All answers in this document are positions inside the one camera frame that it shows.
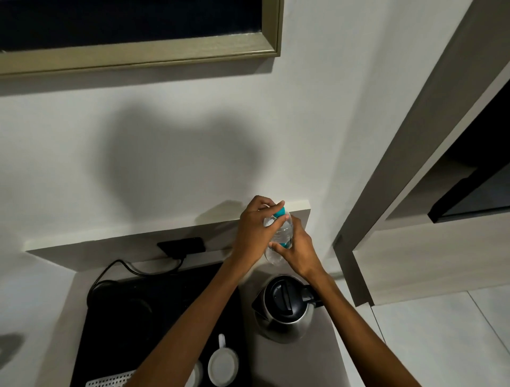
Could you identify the person's left hand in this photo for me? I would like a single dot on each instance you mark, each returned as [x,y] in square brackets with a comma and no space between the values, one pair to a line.
[251,235]

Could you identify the person's right thumb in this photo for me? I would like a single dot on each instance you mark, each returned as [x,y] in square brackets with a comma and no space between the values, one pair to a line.
[279,247]

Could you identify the gold framed dark panel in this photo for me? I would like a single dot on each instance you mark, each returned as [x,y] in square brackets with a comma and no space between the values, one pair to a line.
[139,32]

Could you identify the person's left forearm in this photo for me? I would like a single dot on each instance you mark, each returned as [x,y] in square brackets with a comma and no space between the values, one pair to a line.
[199,323]

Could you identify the black tray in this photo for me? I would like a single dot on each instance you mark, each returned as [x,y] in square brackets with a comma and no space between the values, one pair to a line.
[119,347]

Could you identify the white perforated holder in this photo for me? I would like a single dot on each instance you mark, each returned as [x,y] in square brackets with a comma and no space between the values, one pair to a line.
[111,380]

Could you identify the person's right forearm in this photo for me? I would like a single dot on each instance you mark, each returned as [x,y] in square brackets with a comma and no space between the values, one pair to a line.
[358,331]

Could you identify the black wardrobe shelf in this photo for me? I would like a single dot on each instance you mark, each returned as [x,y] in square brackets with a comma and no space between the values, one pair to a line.
[466,207]

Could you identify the person's right hand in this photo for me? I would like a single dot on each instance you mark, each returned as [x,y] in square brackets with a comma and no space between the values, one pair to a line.
[302,255]

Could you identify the steel kettle with black lid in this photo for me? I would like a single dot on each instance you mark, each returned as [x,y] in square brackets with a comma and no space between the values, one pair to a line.
[285,311]

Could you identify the light wood wardrobe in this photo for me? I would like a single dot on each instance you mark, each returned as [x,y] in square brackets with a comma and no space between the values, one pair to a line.
[418,239]

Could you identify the black wall socket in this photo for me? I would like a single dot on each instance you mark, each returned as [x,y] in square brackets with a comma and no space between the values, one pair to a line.
[181,246]

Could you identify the teal bottle cap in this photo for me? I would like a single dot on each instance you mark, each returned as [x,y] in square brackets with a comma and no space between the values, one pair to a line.
[281,211]

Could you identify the person's left thumb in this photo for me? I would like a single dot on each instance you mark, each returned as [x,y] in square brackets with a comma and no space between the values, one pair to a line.
[277,224]

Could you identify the clear plastic water bottle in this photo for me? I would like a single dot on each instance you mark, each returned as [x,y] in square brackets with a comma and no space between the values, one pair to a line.
[283,235]

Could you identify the black round kettle base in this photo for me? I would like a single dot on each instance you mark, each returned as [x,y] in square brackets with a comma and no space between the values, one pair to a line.
[121,309]

